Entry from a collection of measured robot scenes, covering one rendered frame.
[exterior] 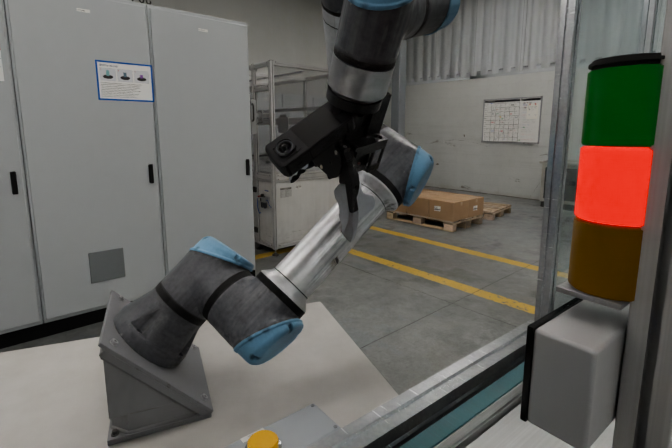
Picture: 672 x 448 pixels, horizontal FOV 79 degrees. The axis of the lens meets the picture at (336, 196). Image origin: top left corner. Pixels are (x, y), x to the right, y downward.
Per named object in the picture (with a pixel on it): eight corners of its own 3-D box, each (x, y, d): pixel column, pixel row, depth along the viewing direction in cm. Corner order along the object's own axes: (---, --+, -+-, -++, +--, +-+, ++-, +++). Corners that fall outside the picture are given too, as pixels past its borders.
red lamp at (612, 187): (561, 217, 28) (568, 146, 28) (590, 208, 31) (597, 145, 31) (648, 231, 24) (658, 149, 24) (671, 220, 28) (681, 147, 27)
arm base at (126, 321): (111, 302, 79) (149, 263, 81) (171, 336, 87) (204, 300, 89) (115, 344, 67) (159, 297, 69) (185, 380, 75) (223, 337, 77)
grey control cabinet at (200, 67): (148, 286, 360) (126, 18, 324) (230, 266, 412) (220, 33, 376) (169, 305, 320) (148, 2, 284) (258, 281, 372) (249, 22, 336)
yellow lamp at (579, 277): (555, 285, 29) (561, 218, 28) (584, 270, 32) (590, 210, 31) (638, 309, 25) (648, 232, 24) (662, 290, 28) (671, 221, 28)
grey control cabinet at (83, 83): (37, 312, 308) (-3, -4, 272) (148, 286, 360) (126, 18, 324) (46, 339, 268) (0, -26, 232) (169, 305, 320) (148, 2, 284)
